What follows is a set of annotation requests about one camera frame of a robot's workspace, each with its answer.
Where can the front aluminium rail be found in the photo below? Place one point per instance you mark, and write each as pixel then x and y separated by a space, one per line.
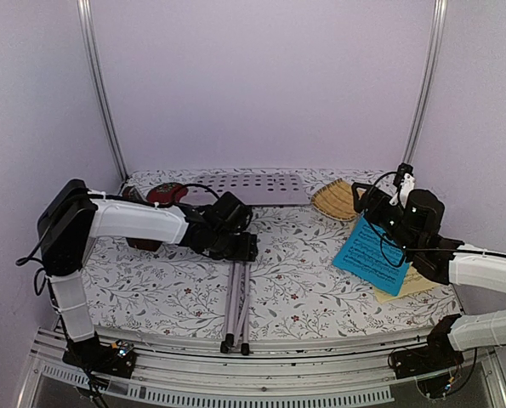
pixel 330 372

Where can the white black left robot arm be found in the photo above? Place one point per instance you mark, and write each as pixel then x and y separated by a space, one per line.
pixel 79 217

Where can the red floral round box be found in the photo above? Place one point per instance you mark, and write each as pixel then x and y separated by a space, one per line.
pixel 167 193

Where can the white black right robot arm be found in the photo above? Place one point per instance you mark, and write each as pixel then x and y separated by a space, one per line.
pixel 450 261

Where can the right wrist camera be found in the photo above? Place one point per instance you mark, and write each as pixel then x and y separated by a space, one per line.
pixel 404 183

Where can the yellow paper sheet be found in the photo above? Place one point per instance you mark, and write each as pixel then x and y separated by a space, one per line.
pixel 413 283

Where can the woven bamboo tray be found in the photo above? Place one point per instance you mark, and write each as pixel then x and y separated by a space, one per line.
pixel 335 200

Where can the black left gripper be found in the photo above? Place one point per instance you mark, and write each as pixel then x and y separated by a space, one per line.
pixel 248 251

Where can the blue sheet music page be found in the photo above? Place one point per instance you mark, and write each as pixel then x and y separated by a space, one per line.
pixel 369 254

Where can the aluminium frame post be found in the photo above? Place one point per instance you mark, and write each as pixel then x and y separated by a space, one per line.
pixel 432 57
pixel 86 22

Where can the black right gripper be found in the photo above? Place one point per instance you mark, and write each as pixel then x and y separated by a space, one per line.
pixel 373 195

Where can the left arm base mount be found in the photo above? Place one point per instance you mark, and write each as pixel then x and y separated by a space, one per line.
pixel 116 359

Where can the white tripod music stand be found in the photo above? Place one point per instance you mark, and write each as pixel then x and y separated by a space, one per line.
pixel 254 190

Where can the right aluminium frame post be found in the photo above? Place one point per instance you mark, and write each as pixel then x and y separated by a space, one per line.
pixel 432 57

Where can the left aluminium frame post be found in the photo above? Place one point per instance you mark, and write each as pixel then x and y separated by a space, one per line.
pixel 86 22

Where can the dark red wooden metronome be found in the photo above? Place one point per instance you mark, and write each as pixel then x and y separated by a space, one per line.
pixel 131 192

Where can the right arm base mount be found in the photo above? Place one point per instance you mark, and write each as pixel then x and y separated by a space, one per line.
pixel 436 355

